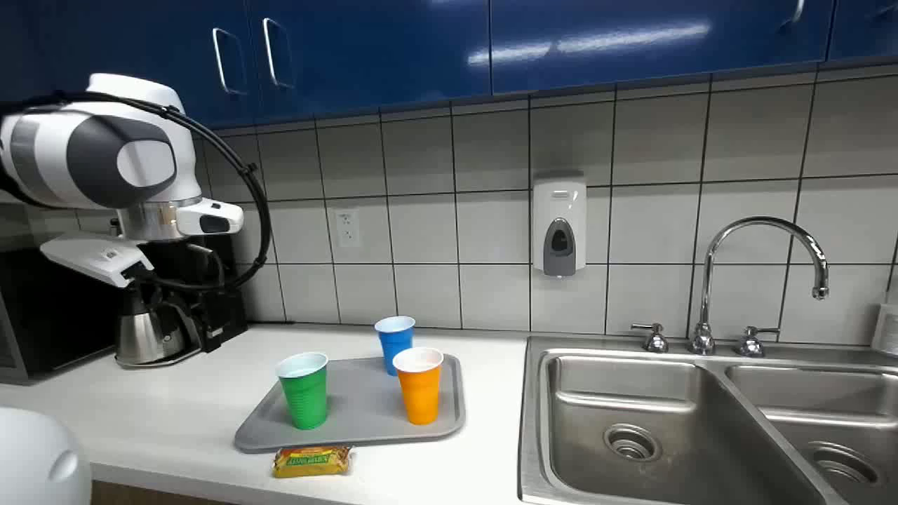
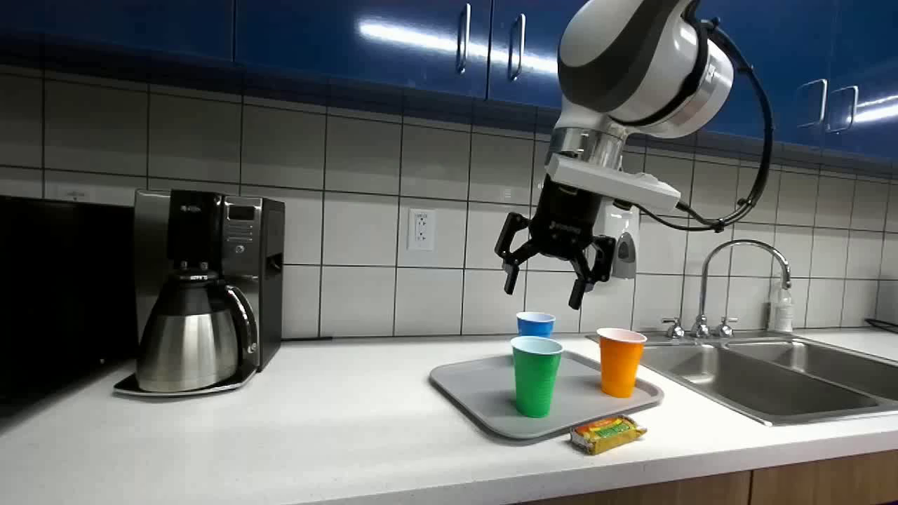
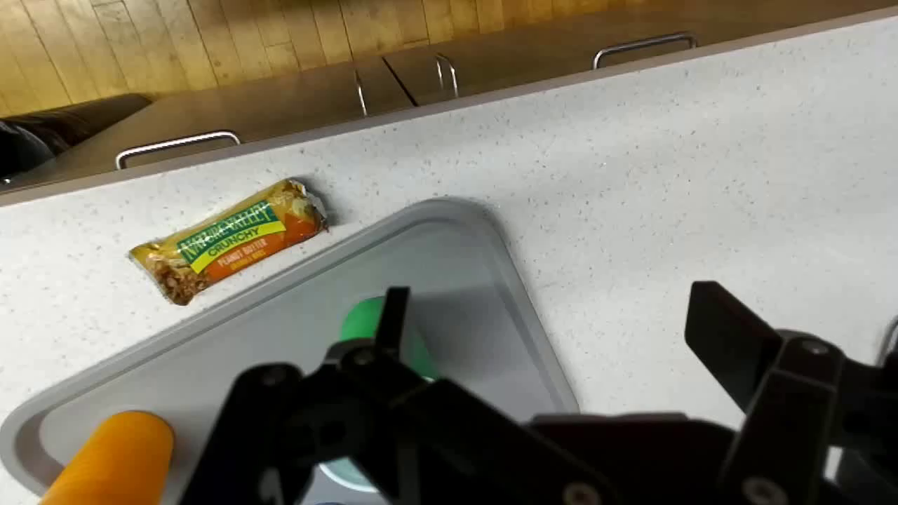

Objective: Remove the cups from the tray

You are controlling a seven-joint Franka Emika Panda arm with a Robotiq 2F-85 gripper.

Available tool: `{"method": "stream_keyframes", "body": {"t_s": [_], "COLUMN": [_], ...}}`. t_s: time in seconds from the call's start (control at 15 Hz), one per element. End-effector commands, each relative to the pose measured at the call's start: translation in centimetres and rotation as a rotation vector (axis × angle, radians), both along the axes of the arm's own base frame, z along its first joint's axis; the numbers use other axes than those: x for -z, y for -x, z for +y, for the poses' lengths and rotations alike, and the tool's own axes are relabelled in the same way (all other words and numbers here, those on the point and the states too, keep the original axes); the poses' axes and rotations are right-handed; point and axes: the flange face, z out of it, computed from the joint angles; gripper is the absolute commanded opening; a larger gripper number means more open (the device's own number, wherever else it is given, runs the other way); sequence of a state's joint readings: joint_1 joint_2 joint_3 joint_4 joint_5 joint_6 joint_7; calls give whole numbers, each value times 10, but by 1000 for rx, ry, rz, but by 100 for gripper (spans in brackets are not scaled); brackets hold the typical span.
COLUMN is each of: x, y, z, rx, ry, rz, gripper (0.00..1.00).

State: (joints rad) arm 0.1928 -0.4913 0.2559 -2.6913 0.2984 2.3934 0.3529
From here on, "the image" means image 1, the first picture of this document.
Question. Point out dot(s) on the white wall soap dispenser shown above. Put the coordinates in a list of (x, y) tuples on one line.
[(559, 226)]

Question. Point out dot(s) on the black steel coffee maker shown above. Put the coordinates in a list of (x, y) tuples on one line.
[(211, 300)]

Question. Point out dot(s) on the yellow green sponge pack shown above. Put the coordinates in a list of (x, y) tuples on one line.
[(314, 462)]

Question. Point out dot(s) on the blue upper cabinets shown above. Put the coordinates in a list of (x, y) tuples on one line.
[(279, 60)]

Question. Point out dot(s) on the chrome gooseneck faucet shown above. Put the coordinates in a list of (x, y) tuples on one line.
[(730, 297)]

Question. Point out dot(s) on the orange plastic cup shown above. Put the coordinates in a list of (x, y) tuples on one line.
[(419, 376)]

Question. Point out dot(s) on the white rounded object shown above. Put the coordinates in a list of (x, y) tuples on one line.
[(41, 462)]

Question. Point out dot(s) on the steel coffee carafe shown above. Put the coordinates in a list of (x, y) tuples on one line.
[(154, 330)]

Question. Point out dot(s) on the white wall outlet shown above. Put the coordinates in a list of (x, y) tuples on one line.
[(347, 222)]

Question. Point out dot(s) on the grey plastic tray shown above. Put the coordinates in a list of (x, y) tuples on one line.
[(364, 411)]

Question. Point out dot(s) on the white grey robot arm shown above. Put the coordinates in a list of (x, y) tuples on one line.
[(117, 147)]

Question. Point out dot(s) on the stainless steel double sink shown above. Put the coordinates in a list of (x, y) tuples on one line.
[(617, 424)]

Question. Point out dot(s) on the blue plastic cup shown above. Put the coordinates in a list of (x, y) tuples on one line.
[(395, 337)]

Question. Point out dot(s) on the green plastic cup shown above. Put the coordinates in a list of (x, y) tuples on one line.
[(305, 383)]

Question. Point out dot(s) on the black microwave oven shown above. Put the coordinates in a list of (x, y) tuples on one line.
[(53, 317)]

